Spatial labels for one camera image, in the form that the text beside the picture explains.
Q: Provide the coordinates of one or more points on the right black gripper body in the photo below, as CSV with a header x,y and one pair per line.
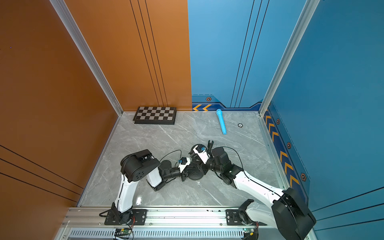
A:
x,y
210,165

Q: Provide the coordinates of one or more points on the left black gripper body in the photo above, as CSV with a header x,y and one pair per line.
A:
x,y
183,175

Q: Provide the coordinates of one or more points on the black round stand base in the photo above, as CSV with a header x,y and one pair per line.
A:
x,y
196,179

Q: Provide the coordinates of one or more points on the black stand pole with clip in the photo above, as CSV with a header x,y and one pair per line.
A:
x,y
197,168

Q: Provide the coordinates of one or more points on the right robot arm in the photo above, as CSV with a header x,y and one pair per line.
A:
x,y
284,210

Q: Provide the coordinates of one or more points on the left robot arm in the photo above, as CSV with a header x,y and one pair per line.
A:
x,y
143,165

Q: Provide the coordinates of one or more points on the light blue toy microphone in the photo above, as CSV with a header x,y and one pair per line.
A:
x,y
219,113

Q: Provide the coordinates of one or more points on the black white checkerboard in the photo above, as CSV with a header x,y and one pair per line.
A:
x,y
155,115

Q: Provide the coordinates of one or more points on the right green circuit board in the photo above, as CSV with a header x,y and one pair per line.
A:
x,y
251,234

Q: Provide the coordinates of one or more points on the green circuit board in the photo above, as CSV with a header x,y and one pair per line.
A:
x,y
251,234
123,233

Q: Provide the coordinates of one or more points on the left green circuit board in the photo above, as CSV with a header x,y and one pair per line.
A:
x,y
123,233

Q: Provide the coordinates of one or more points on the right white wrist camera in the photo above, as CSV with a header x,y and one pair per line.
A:
x,y
202,152

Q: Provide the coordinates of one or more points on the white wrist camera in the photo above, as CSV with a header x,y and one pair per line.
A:
x,y
202,152
183,163

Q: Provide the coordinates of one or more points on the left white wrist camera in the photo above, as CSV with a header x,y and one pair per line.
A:
x,y
183,163

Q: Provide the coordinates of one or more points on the aluminium rail frame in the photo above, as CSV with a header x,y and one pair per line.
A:
x,y
162,223

